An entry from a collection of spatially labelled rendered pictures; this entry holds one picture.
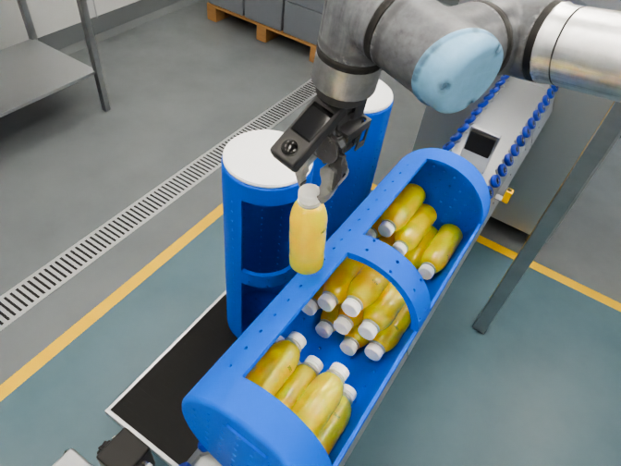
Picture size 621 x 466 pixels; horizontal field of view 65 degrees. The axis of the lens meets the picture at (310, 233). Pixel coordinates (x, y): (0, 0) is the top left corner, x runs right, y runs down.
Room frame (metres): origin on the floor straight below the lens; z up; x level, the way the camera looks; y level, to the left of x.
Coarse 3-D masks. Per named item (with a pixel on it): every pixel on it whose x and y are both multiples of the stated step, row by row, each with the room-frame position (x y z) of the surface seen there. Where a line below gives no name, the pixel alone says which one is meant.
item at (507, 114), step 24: (504, 96) 1.97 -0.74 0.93; (528, 96) 2.00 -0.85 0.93; (480, 120) 1.75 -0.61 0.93; (504, 120) 1.77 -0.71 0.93; (456, 144) 1.55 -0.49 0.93; (504, 144) 1.60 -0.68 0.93; (528, 144) 1.70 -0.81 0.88; (504, 192) 1.42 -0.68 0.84; (432, 312) 0.83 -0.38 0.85; (360, 432) 0.46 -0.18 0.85
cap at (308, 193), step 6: (306, 186) 0.62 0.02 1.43; (312, 186) 0.62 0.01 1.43; (300, 192) 0.60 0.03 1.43; (306, 192) 0.60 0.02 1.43; (312, 192) 0.60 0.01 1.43; (318, 192) 0.61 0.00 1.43; (300, 198) 0.59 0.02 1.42; (306, 198) 0.59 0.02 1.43; (312, 198) 0.59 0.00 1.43; (306, 204) 0.59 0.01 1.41; (312, 204) 0.59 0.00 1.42
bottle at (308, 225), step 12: (300, 204) 0.59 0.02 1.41; (300, 216) 0.58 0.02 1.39; (312, 216) 0.58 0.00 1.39; (324, 216) 0.60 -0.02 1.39; (300, 228) 0.58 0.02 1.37; (312, 228) 0.58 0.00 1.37; (324, 228) 0.59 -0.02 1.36; (300, 240) 0.58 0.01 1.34; (312, 240) 0.58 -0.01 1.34; (324, 240) 0.60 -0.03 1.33; (300, 252) 0.58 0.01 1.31; (312, 252) 0.58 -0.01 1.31; (300, 264) 0.58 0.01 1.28; (312, 264) 0.58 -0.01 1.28
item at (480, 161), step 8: (472, 128) 1.44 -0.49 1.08; (480, 128) 1.44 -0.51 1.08; (472, 136) 1.42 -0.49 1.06; (480, 136) 1.41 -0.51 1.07; (488, 136) 1.41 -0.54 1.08; (496, 136) 1.41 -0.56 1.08; (464, 144) 1.44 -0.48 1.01; (472, 144) 1.42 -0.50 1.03; (480, 144) 1.41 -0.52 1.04; (488, 144) 1.39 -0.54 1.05; (496, 144) 1.40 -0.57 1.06; (464, 152) 1.44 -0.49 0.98; (472, 152) 1.41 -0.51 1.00; (480, 152) 1.40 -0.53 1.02; (488, 152) 1.39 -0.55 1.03; (472, 160) 1.42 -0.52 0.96; (480, 160) 1.41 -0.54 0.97; (488, 160) 1.40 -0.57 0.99; (480, 168) 1.41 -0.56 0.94
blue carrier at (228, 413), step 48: (384, 192) 0.89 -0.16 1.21; (432, 192) 1.06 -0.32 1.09; (480, 192) 0.97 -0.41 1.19; (336, 240) 0.72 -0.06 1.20; (288, 288) 0.58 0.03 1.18; (432, 288) 0.77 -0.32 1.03; (240, 336) 0.48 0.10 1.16; (336, 336) 0.64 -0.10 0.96; (240, 384) 0.35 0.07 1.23; (384, 384) 0.45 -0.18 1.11; (192, 432) 0.34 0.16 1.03; (240, 432) 0.29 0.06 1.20; (288, 432) 0.29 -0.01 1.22
